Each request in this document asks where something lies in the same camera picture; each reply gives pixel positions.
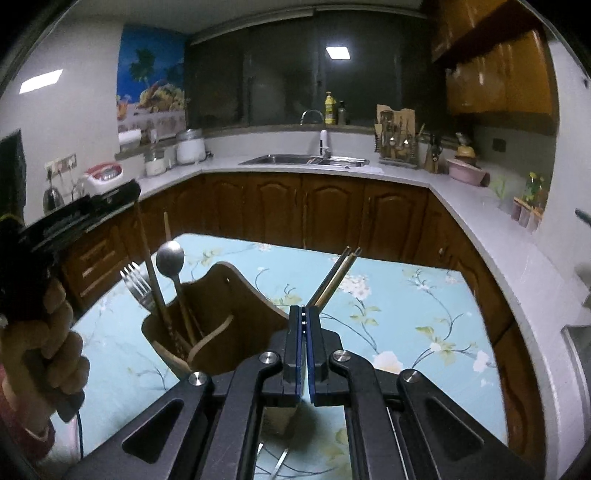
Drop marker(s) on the dark bottle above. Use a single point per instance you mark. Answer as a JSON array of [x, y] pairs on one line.
[[341, 113]]

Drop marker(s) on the wooden knife block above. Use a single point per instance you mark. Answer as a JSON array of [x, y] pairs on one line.
[[432, 154]]

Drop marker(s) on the wooden dish rack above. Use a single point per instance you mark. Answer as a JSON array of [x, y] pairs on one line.
[[397, 138]]

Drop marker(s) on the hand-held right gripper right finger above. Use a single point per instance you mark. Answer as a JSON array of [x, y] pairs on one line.
[[316, 360]]

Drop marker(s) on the wall socket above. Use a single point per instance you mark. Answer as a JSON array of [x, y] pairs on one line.
[[60, 164]]

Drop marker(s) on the dark window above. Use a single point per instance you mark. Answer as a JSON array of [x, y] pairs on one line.
[[277, 69]]

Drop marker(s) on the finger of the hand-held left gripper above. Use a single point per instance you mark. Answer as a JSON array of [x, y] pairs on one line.
[[120, 194]]

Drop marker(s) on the white and red rice cooker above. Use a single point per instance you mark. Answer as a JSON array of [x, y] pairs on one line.
[[104, 177]]

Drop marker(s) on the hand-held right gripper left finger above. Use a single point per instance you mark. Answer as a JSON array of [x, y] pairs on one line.
[[295, 341]]

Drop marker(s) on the pink basin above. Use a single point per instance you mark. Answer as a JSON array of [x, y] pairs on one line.
[[464, 171]]

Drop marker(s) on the wooden wall cabinets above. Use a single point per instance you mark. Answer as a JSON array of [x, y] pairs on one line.
[[508, 69]]

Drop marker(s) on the small white jar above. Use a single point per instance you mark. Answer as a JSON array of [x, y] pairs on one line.
[[154, 165]]

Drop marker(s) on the metal spoon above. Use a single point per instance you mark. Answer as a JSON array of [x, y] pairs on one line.
[[170, 258]]

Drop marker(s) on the green bottle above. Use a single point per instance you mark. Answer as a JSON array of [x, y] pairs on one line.
[[535, 187]]

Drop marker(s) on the white kitchen countertop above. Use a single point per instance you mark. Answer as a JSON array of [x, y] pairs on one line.
[[508, 258]]

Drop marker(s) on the metal kettle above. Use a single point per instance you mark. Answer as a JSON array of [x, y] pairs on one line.
[[53, 198]]

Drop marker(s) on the yellow bowl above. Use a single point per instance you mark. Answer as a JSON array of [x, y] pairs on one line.
[[466, 150]]

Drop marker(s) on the white soap dispenser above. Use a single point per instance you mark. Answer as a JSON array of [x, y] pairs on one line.
[[324, 143]]

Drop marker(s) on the wooden utensil holder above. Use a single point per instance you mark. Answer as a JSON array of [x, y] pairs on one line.
[[240, 323]]

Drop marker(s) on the person's left hand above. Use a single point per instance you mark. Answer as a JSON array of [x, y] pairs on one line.
[[55, 355]]

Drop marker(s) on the large white jar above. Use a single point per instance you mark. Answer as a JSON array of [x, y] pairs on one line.
[[189, 147]]

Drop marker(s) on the person's left forearm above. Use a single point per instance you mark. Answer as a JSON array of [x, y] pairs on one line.
[[18, 429]]

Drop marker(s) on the beach wall poster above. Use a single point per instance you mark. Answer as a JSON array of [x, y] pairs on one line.
[[147, 78]]

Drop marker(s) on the floral light blue tablecloth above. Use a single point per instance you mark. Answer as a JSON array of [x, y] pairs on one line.
[[392, 300]]

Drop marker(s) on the chrome faucet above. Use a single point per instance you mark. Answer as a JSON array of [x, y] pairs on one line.
[[311, 113]]

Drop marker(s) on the yellow oil bottle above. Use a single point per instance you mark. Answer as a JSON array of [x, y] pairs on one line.
[[329, 108]]

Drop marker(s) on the dark metal fixture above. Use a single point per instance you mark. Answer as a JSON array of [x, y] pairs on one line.
[[582, 217]]

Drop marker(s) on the paper towel roll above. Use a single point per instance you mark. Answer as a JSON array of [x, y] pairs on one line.
[[129, 137]]

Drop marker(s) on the steel sink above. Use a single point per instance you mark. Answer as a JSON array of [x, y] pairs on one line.
[[300, 160]]

